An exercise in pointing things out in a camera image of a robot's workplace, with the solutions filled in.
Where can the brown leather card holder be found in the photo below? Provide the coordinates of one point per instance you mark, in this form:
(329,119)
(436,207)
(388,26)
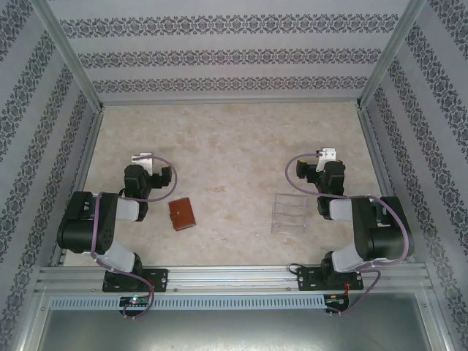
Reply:
(181,215)

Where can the clear acrylic card organizer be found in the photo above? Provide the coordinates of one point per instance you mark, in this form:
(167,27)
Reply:
(289,214)

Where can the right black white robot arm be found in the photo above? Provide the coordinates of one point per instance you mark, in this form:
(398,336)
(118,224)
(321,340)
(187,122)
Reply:
(384,234)

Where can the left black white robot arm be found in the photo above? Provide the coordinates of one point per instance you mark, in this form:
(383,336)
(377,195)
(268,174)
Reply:
(77,223)

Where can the grey sheet metal panel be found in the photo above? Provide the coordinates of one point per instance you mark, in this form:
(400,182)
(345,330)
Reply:
(234,331)

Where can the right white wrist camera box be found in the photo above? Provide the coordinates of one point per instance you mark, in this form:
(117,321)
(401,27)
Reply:
(327,153)

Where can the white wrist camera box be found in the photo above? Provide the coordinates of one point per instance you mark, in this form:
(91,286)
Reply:
(144,161)
(327,153)

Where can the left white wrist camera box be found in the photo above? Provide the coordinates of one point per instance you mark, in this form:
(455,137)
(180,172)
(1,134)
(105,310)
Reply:
(144,161)

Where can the aluminium table side rail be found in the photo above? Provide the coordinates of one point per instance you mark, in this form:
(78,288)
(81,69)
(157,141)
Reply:
(84,164)
(380,172)

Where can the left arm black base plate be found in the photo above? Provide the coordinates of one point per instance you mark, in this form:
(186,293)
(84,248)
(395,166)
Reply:
(159,279)

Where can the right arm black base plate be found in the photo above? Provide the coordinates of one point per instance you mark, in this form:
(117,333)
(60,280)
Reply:
(309,279)

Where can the aluminium mounting rail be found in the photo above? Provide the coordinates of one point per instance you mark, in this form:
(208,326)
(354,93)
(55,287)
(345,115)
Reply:
(234,279)

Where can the aluminium frame post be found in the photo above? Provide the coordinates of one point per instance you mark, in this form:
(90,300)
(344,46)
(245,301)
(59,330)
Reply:
(69,58)
(391,55)

